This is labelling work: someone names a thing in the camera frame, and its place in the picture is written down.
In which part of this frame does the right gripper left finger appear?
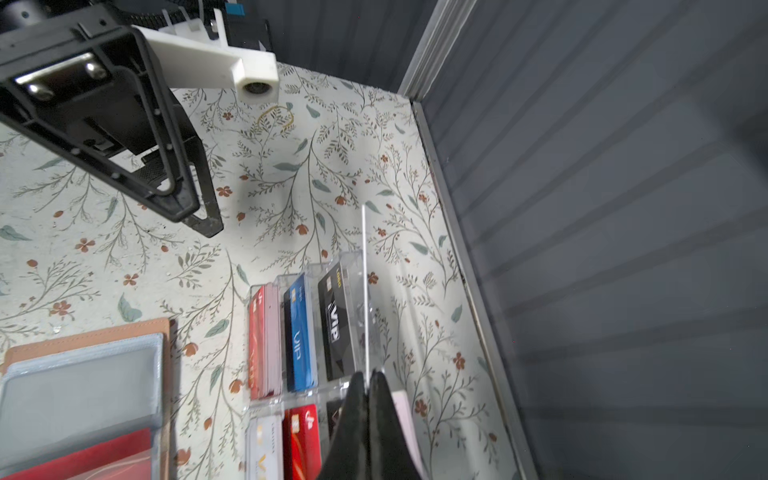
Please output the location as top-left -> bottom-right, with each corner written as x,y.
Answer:
317,372 -> 369,480

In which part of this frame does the pink leather card wallet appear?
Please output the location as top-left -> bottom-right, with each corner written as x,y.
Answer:
1,318 -> 173,479

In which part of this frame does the black VIP card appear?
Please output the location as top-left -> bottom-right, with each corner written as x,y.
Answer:
318,263 -> 354,381

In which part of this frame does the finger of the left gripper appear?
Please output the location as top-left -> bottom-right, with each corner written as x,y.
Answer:
134,134 -> 226,239

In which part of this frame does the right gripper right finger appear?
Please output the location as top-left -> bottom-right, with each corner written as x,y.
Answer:
368,371 -> 421,480

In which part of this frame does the pink VIP card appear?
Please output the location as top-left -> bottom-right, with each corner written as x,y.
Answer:
392,390 -> 426,479

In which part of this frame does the blue VIP card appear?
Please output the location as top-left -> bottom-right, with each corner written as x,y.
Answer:
283,273 -> 318,392

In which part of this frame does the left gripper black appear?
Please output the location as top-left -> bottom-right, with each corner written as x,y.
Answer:
1,1 -> 200,222

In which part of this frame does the dark black card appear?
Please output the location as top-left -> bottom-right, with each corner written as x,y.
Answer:
326,399 -> 344,439

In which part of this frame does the white VIP diamond card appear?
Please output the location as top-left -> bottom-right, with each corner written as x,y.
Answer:
246,415 -> 284,480

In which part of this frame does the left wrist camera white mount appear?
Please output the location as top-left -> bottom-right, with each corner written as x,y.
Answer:
138,9 -> 280,105

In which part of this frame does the clear acrylic card display stand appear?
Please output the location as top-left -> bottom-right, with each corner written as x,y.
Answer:
245,251 -> 385,475

